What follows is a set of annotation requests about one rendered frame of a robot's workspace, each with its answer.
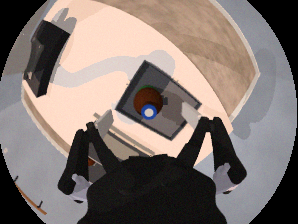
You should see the dark grey divided crate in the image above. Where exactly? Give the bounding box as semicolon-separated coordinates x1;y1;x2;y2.
88;131;150;184

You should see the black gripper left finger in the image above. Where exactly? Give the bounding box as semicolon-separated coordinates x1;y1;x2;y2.
58;109;137;203

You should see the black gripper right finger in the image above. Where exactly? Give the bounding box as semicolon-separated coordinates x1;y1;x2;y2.
161;102;247;195

